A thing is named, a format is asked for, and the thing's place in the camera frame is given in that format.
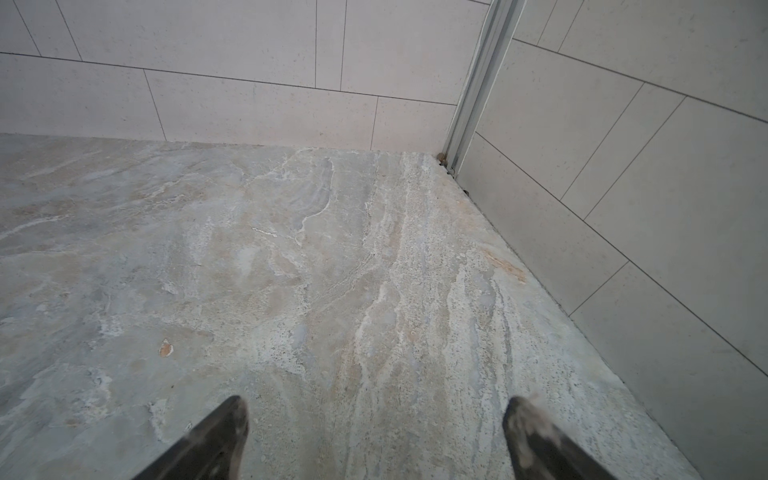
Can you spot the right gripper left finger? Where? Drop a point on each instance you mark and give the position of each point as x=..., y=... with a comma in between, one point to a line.
x=213, y=449

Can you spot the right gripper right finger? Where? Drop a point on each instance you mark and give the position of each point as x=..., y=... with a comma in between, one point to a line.
x=538, y=449

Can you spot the aluminium corner post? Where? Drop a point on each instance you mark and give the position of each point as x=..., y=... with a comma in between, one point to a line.
x=495, y=37

